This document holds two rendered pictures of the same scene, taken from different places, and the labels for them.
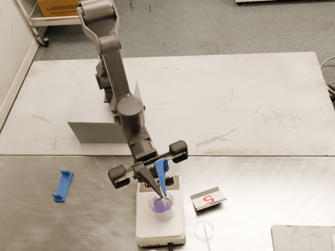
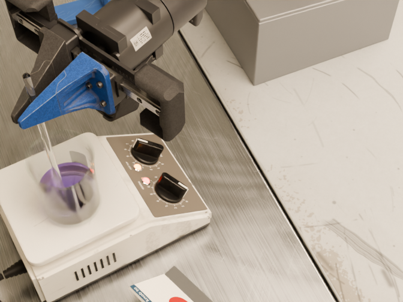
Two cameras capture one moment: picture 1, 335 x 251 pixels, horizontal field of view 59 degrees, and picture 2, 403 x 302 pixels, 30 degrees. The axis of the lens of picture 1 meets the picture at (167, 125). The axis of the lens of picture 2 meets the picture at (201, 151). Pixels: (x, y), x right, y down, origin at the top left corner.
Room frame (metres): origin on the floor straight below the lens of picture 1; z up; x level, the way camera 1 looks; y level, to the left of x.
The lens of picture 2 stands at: (0.17, -0.35, 1.63)
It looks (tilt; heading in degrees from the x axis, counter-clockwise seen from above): 55 degrees down; 56
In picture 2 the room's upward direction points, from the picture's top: 1 degrees counter-clockwise
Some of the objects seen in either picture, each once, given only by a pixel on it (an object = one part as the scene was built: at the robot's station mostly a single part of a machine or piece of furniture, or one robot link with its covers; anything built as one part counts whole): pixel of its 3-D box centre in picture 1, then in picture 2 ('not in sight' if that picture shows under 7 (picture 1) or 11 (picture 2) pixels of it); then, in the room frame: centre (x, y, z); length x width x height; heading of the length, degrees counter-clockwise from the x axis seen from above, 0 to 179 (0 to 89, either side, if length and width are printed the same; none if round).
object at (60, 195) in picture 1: (62, 184); (74, 5); (0.45, 0.36, 0.92); 0.10 x 0.03 x 0.04; 166
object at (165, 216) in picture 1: (163, 206); (67, 184); (0.28, 0.04, 1.03); 0.07 x 0.06 x 0.08; 80
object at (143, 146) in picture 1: (145, 154); (116, 39); (0.36, 0.06, 1.16); 0.19 x 0.08 x 0.06; 105
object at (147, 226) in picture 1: (158, 213); (63, 196); (0.28, 0.06, 0.98); 0.12 x 0.12 x 0.01; 85
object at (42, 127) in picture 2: (163, 198); (48, 149); (0.27, 0.04, 1.10); 0.01 x 0.01 x 0.20
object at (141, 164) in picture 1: (152, 164); (92, 63); (0.33, 0.05, 1.16); 0.09 x 0.02 x 0.04; 105
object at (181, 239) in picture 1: (160, 209); (92, 207); (0.30, 0.06, 0.94); 0.22 x 0.13 x 0.08; 175
